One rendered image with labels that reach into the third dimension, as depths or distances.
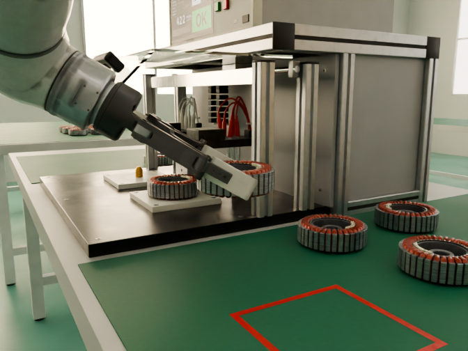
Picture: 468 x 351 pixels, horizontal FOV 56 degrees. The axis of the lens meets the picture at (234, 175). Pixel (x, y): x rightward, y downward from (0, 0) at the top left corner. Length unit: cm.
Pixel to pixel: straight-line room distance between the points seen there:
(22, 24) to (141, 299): 33
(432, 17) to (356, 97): 764
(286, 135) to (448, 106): 725
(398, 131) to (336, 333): 62
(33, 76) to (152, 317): 31
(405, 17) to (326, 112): 793
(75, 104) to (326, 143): 51
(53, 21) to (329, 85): 55
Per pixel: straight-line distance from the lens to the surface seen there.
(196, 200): 89
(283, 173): 102
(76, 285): 63
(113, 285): 61
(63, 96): 58
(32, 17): 49
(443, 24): 840
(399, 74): 101
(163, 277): 62
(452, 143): 816
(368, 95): 95
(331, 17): 102
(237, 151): 97
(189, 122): 122
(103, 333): 51
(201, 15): 110
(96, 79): 58
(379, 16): 112
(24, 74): 57
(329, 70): 89
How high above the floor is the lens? 99
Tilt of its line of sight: 10 degrees down
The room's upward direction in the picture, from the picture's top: straight up
